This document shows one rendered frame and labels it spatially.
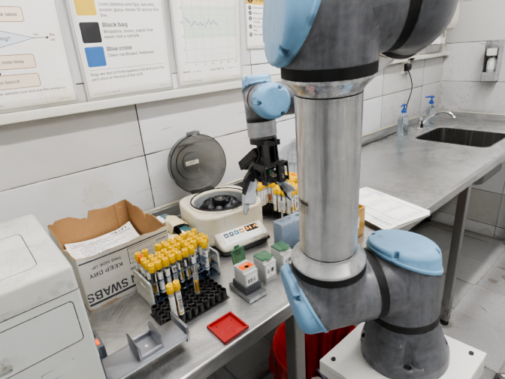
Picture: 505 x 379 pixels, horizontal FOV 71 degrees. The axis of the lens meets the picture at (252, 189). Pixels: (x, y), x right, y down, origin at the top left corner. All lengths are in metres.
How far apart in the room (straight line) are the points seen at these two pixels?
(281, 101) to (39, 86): 0.71
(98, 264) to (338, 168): 0.68
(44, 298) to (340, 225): 0.44
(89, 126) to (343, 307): 0.94
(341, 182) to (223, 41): 1.06
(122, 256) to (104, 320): 0.16
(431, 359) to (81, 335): 0.57
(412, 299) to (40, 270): 0.56
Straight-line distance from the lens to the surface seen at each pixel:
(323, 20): 0.40
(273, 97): 0.76
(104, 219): 1.23
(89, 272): 0.96
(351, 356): 0.75
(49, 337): 0.65
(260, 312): 0.89
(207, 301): 0.90
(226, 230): 1.11
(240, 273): 0.90
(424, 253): 0.62
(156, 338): 0.80
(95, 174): 1.26
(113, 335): 0.92
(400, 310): 0.64
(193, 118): 1.39
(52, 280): 0.61
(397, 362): 0.70
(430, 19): 0.46
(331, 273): 0.53
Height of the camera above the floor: 1.45
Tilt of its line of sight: 21 degrees down
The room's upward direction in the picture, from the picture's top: 4 degrees counter-clockwise
